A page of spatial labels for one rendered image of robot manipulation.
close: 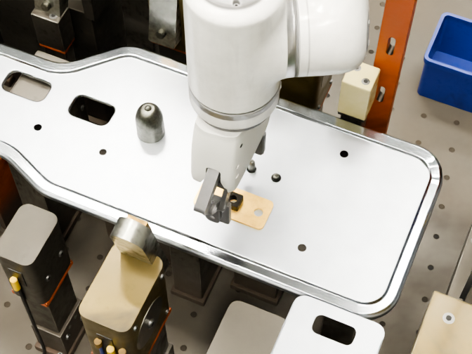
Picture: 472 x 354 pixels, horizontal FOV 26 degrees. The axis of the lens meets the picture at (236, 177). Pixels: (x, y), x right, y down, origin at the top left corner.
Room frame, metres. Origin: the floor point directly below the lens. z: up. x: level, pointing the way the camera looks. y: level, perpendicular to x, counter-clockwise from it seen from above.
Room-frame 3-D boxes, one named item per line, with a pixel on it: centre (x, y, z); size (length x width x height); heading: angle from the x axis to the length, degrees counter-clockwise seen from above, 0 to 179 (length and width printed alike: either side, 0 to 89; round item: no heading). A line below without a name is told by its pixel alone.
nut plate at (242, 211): (0.55, 0.00, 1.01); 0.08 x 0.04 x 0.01; 67
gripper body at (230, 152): (0.55, 0.00, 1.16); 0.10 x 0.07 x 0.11; 157
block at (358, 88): (0.68, -0.14, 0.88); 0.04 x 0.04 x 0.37; 67
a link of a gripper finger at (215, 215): (0.50, 0.03, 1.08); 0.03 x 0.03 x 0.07; 67
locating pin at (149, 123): (0.65, 0.10, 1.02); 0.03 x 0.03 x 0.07
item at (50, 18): (0.84, 0.23, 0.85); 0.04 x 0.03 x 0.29; 67
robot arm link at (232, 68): (0.55, 0.00, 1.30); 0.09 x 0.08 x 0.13; 94
